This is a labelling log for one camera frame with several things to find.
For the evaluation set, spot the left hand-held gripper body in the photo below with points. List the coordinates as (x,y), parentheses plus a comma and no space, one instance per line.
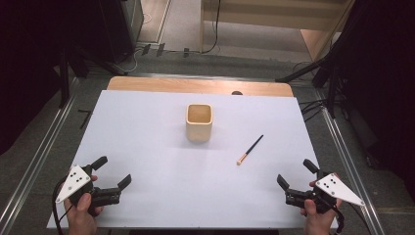
(73,182)

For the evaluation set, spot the person's right hand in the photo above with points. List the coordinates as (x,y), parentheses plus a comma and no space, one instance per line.
(318,217)

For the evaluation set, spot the metal floor rail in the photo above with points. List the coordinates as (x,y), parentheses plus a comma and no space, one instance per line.
(36,156)
(349,163)

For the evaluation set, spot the wooden table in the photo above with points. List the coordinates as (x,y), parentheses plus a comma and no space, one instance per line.
(195,86)

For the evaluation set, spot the dark equipment cabinet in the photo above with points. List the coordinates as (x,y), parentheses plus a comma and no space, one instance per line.
(120,26)

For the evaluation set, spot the light wooden furniture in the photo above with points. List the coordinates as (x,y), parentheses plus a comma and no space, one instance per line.
(261,16)

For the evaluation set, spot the white table mat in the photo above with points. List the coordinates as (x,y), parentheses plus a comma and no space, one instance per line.
(169,182)

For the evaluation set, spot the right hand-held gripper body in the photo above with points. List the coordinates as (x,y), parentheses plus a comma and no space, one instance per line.
(326,191)

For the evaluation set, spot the person's left hand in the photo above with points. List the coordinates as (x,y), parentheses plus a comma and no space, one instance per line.
(81,212)

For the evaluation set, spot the square wooden cup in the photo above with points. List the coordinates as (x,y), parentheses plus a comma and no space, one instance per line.
(199,122)

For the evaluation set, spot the black metal stand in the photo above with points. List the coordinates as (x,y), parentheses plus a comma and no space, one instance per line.
(64,81)
(329,75)

